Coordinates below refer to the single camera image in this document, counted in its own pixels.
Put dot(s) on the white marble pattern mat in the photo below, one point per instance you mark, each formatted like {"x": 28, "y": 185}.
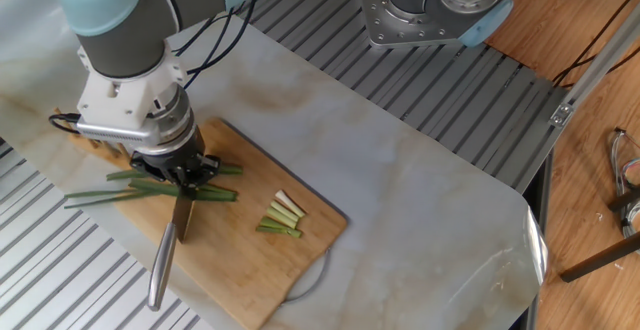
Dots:
{"x": 420, "y": 210}

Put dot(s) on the short green garlic piece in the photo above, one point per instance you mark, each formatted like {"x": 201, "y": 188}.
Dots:
{"x": 279, "y": 230}
{"x": 281, "y": 221}

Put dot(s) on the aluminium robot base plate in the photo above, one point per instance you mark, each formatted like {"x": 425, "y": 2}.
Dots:
{"x": 395, "y": 20}

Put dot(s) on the aluminium frame post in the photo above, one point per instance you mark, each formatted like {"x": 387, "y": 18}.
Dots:
{"x": 600, "y": 70}

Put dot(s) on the green garlic stalk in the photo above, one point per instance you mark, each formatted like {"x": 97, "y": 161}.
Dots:
{"x": 100, "y": 196}

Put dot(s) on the wooden slotted rack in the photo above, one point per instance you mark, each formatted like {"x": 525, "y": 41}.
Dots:
{"x": 90, "y": 142}

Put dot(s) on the long green garlic leaf piece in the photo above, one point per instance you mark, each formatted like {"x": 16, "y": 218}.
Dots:
{"x": 215, "y": 195}

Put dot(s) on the steel kitchen knife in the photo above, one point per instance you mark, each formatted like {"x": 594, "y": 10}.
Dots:
{"x": 170, "y": 250}

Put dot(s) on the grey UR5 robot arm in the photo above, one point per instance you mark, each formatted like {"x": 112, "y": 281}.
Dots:
{"x": 130, "y": 20}

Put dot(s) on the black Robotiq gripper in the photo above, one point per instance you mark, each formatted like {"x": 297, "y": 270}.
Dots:
{"x": 168, "y": 162}

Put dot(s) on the black bar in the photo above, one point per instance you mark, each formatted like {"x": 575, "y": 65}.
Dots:
{"x": 600, "y": 260}

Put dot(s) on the bamboo cutting board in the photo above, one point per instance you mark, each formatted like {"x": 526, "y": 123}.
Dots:
{"x": 250, "y": 260}

